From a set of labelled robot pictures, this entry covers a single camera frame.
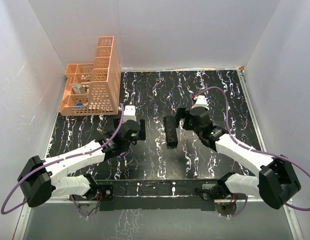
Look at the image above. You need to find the black sunglasses case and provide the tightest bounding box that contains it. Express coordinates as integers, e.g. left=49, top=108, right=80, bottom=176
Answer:
left=163, top=115, right=178, bottom=149

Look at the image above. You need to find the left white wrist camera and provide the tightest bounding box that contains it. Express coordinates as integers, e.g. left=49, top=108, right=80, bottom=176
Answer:
left=123, top=105, right=137, bottom=123

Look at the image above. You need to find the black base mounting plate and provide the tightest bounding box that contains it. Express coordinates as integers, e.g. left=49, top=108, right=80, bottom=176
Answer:
left=69, top=179, right=249, bottom=212

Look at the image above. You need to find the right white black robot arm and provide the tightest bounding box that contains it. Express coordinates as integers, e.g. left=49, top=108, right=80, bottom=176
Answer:
left=173, top=106, right=301, bottom=210

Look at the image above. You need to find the aluminium frame rail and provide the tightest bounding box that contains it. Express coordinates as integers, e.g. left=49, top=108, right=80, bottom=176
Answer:
left=236, top=67, right=267, bottom=151

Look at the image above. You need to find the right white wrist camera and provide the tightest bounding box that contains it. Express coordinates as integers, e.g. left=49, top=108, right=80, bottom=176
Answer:
left=192, top=95, right=208, bottom=109

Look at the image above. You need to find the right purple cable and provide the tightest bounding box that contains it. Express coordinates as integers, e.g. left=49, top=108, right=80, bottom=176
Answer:
left=192, top=86, right=310, bottom=212

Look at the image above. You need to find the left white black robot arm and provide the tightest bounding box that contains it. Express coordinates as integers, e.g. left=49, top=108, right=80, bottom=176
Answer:
left=17, top=119, right=146, bottom=208

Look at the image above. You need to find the orange plastic desk organizer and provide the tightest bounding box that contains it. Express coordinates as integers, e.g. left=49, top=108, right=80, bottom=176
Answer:
left=59, top=36, right=121, bottom=117

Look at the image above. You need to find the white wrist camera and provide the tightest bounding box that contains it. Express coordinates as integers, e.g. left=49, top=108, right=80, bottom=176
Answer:
left=192, top=95, right=208, bottom=109
left=123, top=105, right=137, bottom=123

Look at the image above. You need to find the grey white small box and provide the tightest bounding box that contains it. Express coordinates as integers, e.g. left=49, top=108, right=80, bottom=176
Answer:
left=72, top=83, right=86, bottom=95

